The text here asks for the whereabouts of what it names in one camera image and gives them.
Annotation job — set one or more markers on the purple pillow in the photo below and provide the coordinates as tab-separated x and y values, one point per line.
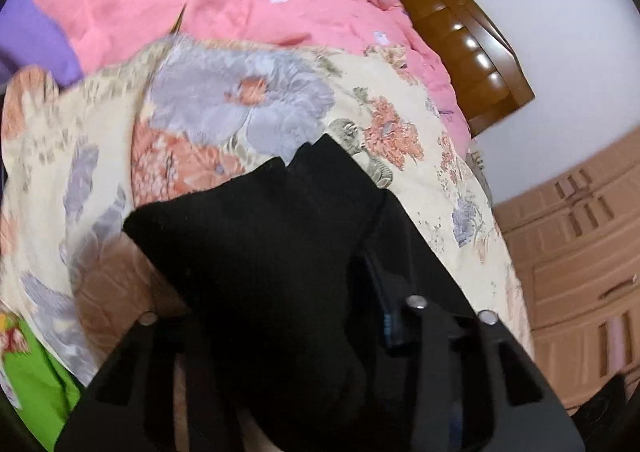
35	36

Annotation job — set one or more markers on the wooden headboard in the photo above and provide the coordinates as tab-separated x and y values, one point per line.
465	41

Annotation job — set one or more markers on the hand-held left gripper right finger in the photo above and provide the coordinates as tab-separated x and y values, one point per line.
445	357

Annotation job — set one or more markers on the light wooden wardrobe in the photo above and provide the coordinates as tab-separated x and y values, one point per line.
575	242

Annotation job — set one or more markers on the black pants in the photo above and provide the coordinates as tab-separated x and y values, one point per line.
260	252

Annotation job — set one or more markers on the green bag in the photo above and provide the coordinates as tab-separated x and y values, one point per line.
35	382

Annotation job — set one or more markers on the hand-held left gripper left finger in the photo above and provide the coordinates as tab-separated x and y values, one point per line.
132	362

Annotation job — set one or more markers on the floral bedsheet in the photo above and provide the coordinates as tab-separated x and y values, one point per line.
225	96

